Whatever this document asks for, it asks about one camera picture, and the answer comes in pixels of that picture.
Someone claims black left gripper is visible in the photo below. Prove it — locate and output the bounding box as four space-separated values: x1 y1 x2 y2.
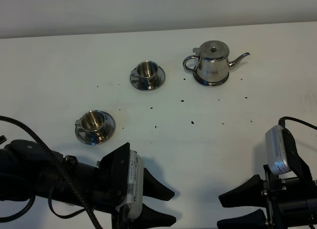
96 143 176 229

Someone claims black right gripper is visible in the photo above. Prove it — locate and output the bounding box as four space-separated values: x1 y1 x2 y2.
217 165 317 229

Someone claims stainless steel teapot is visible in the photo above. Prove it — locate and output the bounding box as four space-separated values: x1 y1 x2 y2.
183 40 250 82

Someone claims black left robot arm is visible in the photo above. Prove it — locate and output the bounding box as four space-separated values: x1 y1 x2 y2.
0 140 176 229

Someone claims near stainless steel teacup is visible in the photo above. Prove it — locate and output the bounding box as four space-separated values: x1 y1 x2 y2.
75 110 106 136

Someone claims stainless steel teacup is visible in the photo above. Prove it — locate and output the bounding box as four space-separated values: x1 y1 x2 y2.
75 110 106 136
130 60 159 84

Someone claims round steel teapot saucer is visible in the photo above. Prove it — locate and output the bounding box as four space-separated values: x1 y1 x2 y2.
193 73 229 87

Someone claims far stainless steel teacup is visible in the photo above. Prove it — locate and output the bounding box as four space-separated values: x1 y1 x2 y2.
130 60 159 84

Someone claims near steel saucer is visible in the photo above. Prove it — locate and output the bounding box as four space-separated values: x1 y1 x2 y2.
75 111 116 145

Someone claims far steel saucer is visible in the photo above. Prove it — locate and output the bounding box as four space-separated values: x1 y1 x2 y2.
129 66 166 91

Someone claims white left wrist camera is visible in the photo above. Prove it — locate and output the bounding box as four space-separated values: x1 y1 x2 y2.
116 150 144 220

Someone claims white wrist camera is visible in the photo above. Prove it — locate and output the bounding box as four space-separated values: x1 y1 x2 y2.
116 150 144 220
265 125 291 175

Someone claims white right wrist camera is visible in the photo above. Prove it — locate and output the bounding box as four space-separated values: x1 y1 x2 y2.
265 125 291 175

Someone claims braided black cable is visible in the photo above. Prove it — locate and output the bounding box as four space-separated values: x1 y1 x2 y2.
0 115 104 229

